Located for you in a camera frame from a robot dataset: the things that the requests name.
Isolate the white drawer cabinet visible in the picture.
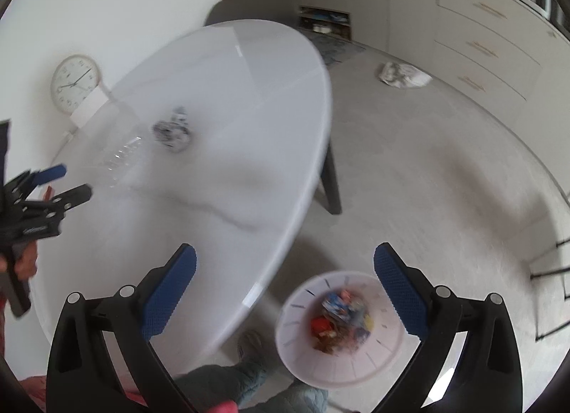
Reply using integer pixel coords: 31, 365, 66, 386
434, 0, 570, 129

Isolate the clear plastic bottle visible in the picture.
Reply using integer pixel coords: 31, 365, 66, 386
94, 134, 145, 186

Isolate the grey chair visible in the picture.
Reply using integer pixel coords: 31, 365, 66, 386
205, 0, 300, 29

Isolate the round white table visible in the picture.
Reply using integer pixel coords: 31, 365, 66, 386
32, 20, 331, 375

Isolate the person's left hand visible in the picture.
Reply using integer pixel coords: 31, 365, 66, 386
14, 241, 38, 281

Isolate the teal quilted trouser leg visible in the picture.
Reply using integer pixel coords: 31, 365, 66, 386
176, 330, 328, 413

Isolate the patterned floor mat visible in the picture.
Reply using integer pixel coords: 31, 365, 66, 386
304, 32, 365, 67

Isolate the white bag on floor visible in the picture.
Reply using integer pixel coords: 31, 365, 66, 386
378, 62, 432, 89

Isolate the white trash bin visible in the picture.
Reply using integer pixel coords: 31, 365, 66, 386
275, 270, 404, 390

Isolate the round white wall clock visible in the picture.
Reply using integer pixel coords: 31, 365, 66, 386
50, 54, 100, 116

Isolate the small red wrapper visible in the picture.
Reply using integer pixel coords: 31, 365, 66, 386
42, 186, 54, 202

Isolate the red plastic bag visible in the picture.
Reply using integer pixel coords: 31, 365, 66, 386
310, 315, 337, 340

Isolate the black metal stool frame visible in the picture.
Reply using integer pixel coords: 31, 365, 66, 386
528, 203, 569, 342

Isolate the blue crumpled wrapper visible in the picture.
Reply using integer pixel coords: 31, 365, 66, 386
322, 289, 368, 326

